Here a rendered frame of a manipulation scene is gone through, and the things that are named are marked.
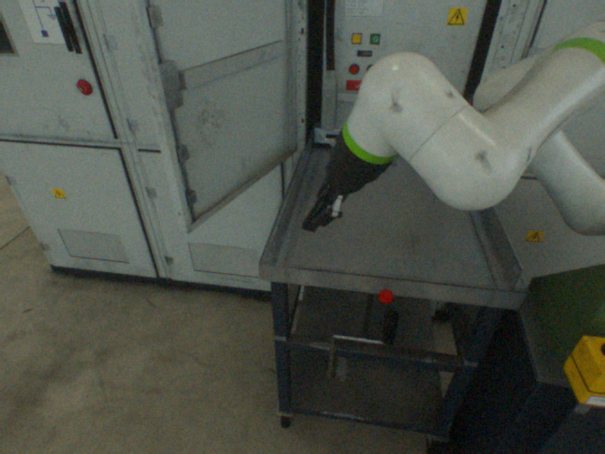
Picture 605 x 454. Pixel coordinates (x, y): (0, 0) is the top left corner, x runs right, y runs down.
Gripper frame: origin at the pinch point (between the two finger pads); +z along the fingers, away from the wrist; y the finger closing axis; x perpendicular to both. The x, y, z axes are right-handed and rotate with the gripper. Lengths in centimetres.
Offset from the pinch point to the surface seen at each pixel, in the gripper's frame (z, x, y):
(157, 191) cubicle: 88, 49, 49
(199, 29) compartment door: -3, 35, 41
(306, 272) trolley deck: 16.5, -4.6, -4.4
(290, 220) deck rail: 25.0, -0.2, 14.0
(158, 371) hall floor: 119, 27, -20
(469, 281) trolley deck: 2.3, -39.7, -3.1
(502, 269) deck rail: 0.6, -48.3, 1.5
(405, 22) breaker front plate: -4, -21, 79
